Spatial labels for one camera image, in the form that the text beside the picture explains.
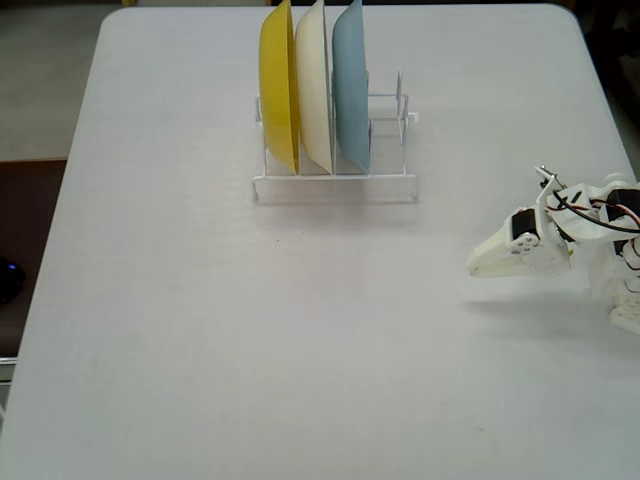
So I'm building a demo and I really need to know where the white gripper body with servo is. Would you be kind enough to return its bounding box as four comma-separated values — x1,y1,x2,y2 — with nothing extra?
508,205,575,277

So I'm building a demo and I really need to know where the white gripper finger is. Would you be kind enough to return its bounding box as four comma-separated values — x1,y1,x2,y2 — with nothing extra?
466,253,547,279
465,218,516,276

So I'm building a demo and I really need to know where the light blue plate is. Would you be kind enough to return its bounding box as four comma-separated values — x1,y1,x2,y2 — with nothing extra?
331,0,374,174

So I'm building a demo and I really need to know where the cream white plate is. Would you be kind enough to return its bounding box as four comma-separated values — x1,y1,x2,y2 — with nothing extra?
294,0,335,176

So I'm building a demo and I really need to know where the yellow plate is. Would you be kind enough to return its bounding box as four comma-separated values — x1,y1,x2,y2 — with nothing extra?
258,0,302,176

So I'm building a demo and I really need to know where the black rounded object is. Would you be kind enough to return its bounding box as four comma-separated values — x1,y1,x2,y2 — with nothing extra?
0,255,27,305

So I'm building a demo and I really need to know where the white metal bar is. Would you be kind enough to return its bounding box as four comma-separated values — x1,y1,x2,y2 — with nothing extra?
0,354,20,421

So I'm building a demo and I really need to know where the black cable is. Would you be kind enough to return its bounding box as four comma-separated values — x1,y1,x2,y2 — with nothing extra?
549,194,640,233

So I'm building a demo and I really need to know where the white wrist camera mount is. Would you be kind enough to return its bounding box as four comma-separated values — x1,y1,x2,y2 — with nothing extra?
533,163,569,211

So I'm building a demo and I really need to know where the white wire plate rack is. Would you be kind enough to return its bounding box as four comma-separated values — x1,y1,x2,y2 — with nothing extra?
251,69,421,205

